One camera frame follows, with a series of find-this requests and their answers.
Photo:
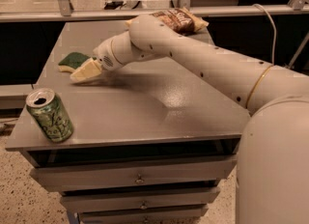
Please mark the brown chip bag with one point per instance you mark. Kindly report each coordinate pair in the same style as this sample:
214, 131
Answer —
181, 21

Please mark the top grey drawer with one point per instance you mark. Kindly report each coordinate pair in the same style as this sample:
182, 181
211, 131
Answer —
135, 173

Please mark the grey drawer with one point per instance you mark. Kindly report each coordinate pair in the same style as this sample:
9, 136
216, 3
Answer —
135, 173
143, 216
141, 200

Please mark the green and yellow sponge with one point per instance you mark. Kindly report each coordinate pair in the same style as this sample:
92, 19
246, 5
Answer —
72, 62

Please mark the grey drawer cabinet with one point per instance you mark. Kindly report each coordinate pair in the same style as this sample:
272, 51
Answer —
145, 111

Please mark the green soda can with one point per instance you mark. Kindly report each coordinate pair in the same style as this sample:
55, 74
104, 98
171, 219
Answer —
50, 114

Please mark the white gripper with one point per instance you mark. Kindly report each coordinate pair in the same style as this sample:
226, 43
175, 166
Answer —
104, 55

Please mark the middle grey drawer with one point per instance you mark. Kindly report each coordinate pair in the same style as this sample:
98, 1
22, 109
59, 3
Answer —
141, 200

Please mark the metal railing frame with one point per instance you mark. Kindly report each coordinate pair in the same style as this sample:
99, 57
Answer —
96, 12

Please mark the bottom grey drawer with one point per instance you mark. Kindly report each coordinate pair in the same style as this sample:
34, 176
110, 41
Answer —
143, 216

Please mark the small black device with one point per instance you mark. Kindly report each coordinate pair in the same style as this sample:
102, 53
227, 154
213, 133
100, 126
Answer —
113, 4

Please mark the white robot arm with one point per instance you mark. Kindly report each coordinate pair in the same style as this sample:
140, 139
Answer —
273, 163

